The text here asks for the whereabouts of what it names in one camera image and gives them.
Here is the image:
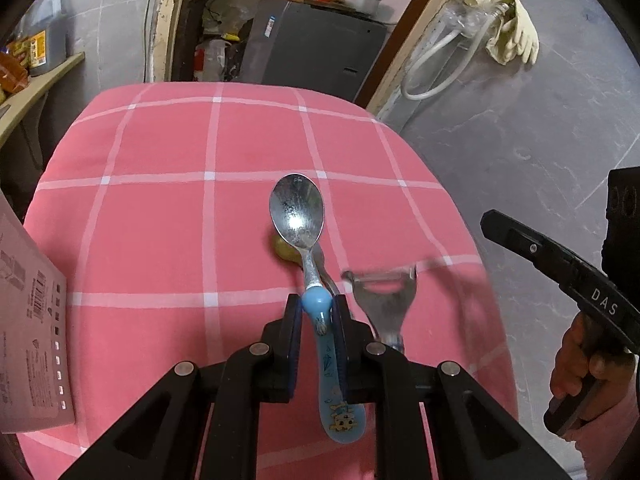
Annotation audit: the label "printed packaging box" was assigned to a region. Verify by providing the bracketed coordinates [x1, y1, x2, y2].
[0, 190, 77, 435]

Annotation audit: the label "person's right hand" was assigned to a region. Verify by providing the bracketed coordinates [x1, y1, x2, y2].
[549, 311, 637, 430]

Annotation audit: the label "cream rubber gloves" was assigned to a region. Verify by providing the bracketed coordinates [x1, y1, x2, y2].
[450, 0, 540, 66]

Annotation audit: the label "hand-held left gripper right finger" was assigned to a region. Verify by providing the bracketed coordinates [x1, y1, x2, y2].
[332, 295, 560, 480]

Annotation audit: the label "beige kitchen counter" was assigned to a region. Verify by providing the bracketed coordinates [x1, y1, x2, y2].
[0, 52, 86, 148]

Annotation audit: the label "white hose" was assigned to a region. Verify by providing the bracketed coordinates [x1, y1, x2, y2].
[402, 5, 501, 101]

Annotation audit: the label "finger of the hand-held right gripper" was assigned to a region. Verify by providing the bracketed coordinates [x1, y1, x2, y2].
[480, 209, 577, 302]

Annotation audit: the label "pink checked cloth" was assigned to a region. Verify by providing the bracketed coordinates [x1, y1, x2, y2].
[15, 81, 521, 480]

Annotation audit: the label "person's right forearm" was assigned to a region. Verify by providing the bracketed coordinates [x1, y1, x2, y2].
[572, 390, 640, 476]

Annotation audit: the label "orange snack packet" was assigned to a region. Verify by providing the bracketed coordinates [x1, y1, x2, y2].
[0, 52, 28, 93]

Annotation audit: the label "dark wooden door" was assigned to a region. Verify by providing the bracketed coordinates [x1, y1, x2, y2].
[171, 0, 221, 82]

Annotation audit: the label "metal peeler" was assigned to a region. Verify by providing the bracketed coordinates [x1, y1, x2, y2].
[341, 261, 418, 353]

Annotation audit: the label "large oil jug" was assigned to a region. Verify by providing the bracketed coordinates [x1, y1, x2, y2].
[22, 0, 68, 77]

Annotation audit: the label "wooden door frame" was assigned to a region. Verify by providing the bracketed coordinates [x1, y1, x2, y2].
[142, 0, 468, 121]

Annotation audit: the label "blue handled metal spoon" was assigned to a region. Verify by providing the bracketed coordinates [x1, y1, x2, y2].
[269, 173, 368, 445]

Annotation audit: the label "small metal spoon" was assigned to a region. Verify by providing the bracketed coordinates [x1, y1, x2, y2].
[271, 234, 346, 311]

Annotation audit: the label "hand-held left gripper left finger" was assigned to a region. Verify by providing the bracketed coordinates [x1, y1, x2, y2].
[57, 294, 304, 480]

